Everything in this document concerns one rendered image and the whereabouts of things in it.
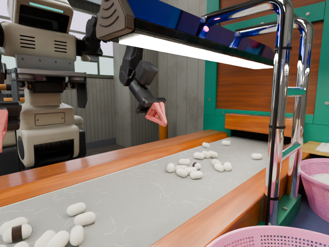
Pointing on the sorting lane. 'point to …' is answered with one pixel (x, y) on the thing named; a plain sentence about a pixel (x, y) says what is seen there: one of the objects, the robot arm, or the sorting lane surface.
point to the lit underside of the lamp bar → (166, 47)
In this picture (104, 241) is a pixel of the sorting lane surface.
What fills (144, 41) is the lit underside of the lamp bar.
